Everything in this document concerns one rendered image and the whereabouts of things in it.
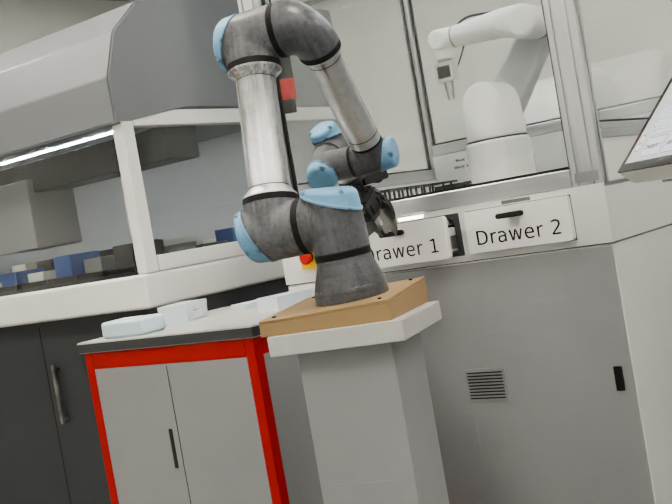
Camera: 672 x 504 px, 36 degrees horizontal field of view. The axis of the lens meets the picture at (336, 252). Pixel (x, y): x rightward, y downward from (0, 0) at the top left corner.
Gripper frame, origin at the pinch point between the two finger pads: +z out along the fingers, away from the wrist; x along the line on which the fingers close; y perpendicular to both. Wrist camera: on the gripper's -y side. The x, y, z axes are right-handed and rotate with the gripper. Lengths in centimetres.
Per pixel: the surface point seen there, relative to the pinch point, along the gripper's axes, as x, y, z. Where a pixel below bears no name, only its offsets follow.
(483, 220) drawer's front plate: 22.6, -7.3, 6.9
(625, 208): 55, -16, 17
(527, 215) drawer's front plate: 34.9, -7.0, 7.3
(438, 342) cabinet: 2.0, 8.8, 33.2
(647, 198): 55, -31, 26
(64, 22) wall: -399, -305, 3
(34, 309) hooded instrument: -134, 15, -2
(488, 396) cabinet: 15, 18, 46
